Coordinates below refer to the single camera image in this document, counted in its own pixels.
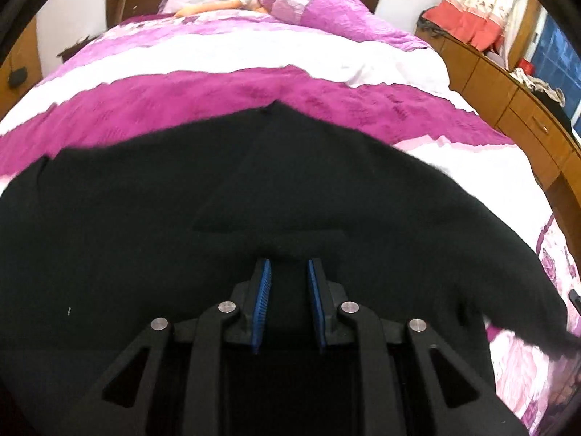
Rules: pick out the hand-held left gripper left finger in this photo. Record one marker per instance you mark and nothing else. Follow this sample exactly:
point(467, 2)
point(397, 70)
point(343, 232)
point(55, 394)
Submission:
point(261, 304)

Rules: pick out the small red container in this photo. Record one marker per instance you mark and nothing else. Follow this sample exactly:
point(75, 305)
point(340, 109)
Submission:
point(526, 63)

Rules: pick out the window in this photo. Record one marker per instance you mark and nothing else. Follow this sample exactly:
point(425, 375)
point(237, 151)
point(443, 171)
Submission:
point(556, 63)

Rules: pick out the folded pink purple quilt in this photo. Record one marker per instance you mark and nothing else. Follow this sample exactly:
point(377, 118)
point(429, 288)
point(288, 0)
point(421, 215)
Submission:
point(331, 9)

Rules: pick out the wooden wardrobe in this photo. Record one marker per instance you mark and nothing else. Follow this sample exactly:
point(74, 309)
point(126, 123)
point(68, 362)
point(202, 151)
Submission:
point(20, 59)

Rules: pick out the beige crumpled cloth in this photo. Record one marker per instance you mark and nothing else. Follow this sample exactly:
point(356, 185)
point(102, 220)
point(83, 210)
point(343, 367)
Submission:
point(538, 84)

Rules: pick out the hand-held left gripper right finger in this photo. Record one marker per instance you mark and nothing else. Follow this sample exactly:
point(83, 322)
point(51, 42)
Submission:
point(316, 304)

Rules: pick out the bed with pink floral bedspread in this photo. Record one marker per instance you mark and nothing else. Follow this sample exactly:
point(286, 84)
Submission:
point(218, 93)

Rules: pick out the dark wooden nightstand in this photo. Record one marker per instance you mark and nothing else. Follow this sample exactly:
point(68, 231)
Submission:
point(75, 50)

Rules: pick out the black knit garment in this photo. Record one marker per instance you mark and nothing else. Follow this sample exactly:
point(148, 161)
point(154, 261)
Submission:
point(181, 190)

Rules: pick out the wooden dresser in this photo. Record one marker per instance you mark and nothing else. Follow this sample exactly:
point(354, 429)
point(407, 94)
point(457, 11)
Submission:
point(513, 95)

